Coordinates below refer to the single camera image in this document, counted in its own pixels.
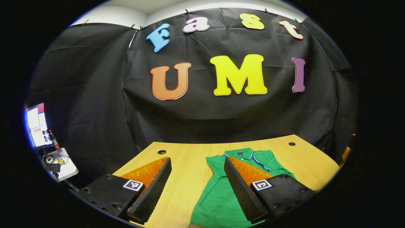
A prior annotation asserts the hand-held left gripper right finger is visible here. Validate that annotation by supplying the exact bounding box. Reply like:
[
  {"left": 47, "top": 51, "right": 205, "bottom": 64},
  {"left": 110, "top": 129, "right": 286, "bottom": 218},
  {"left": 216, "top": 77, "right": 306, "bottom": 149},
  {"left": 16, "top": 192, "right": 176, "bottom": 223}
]
[{"left": 223, "top": 156, "right": 317, "bottom": 223}]

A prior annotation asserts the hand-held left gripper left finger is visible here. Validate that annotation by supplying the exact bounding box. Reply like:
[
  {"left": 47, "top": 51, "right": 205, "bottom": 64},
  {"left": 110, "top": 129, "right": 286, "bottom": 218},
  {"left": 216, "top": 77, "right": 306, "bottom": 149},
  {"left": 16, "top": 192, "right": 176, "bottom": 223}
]
[{"left": 69, "top": 157, "right": 172, "bottom": 224}]

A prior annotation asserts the red bottle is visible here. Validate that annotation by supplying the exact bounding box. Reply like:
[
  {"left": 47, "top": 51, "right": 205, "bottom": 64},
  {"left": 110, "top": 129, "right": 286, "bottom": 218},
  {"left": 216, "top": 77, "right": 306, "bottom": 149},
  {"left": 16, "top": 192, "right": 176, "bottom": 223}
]
[{"left": 48, "top": 129, "right": 60, "bottom": 150}]

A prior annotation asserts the green T-shirt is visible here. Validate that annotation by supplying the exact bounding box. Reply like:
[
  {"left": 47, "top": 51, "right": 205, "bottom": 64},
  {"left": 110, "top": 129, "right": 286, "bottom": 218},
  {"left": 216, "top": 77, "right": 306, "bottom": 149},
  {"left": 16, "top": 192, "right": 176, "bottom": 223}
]
[{"left": 189, "top": 147, "right": 297, "bottom": 228}]

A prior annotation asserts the computer monitor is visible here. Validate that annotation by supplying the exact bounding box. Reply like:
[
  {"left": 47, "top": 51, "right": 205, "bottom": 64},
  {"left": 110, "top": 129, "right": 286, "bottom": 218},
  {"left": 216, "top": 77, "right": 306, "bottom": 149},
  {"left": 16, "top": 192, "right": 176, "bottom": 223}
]
[{"left": 26, "top": 103, "right": 53, "bottom": 149}]

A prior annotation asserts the white side table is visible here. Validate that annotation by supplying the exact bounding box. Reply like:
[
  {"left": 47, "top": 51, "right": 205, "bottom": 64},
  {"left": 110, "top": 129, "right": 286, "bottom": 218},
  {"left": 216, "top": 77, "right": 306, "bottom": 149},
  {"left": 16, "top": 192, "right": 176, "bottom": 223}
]
[{"left": 43, "top": 148, "right": 79, "bottom": 181}]

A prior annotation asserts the black backdrop cloth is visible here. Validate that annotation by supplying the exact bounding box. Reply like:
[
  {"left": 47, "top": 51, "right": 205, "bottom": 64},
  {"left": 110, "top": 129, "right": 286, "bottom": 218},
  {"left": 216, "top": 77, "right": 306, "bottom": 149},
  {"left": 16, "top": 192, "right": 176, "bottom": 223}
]
[{"left": 27, "top": 8, "right": 358, "bottom": 187}]

